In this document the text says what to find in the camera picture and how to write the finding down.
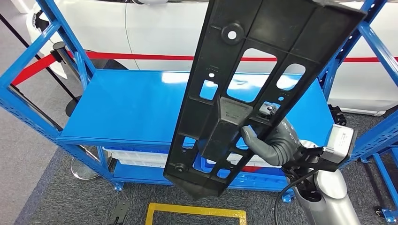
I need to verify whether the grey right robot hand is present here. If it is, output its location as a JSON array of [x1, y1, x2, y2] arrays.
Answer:
[[241, 102, 302, 167]]

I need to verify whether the black plastic mounting part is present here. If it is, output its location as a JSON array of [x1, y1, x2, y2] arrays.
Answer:
[[163, 0, 368, 201]]

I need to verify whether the blue steel shelf rack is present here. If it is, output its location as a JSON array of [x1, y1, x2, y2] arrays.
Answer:
[[0, 0, 398, 204]]

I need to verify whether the small black fixture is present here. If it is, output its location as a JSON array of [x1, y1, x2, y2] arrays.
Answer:
[[328, 105, 348, 127]]

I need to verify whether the red barrier belt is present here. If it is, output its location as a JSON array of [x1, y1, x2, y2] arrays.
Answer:
[[12, 54, 58, 87], [66, 50, 398, 63]]

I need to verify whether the white car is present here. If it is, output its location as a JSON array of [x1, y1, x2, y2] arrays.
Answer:
[[9, 0, 398, 117]]

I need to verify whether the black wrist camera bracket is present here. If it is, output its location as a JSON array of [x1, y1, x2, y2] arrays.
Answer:
[[281, 146, 341, 187]]

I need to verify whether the black camera cable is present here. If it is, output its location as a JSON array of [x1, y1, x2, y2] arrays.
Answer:
[[273, 169, 318, 225]]

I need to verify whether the black flat robot bracket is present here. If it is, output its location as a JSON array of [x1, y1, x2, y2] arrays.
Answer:
[[107, 200, 131, 225]]

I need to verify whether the chrome stanchion post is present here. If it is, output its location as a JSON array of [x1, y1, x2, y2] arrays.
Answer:
[[50, 41, 83, 118], [8, 83, 110, 182]]

